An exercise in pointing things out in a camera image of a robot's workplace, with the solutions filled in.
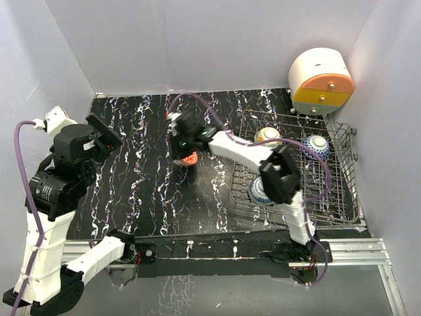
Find orange floral pattern bowl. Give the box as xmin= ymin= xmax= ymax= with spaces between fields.
xmin=173 ymin=151 xmax=198 ymax=167

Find white bowl orange leaves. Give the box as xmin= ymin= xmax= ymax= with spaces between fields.
xmin=254 ymin=127 xmax=281 ymax=143

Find blue white pattern bowl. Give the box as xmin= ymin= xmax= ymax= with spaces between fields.
xmin=248 ymin=176 xmax=273 ymax=206

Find red geometric pattern bowl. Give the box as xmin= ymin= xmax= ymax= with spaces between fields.
xmin=302 ymin=135 xmax=331 ymax=161

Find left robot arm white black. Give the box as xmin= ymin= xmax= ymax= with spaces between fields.
xmin=3 ymin=110 xmax=136 ymax=315

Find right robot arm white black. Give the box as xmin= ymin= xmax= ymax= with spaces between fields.
xmin=166 ymin=112 xmax=318 ymax=261

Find round pastel drawer cabinet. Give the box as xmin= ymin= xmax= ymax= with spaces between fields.
xmin=288 ymin=47 xmax=355 ymax=116

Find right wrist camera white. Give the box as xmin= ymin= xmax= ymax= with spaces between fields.
xmin=165 ymin=112 xmax=181 ymax=123

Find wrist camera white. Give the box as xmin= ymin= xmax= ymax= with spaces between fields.
xmin=165 ymin=112 xmax=181 ymax=123
xmin=32 ymin=106 xmax=77 ymax=137

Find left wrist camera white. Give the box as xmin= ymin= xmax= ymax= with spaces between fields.
xmin=32 ymin=106 xmax=77 ymax=137

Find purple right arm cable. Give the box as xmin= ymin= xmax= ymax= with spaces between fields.
xmin=168 ymin=92 xmax=335 ymax=287

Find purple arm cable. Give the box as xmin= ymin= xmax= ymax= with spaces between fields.
xmin=9 ymin=120 xmax=50 ymax=316
xmin=168 ymin=92 xmax=335 ymax=287

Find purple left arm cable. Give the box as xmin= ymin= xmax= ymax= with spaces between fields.
xmin=9 ymin=120 xmax=50 ymax=316

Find grey wire dish rack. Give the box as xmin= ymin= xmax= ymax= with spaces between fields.
xmin=228 ymin=109 xmax=362 ymax=228

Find aluminium rail frame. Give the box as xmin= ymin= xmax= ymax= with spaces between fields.
xmin=56 ymin=234 xmax=406 ymax=315

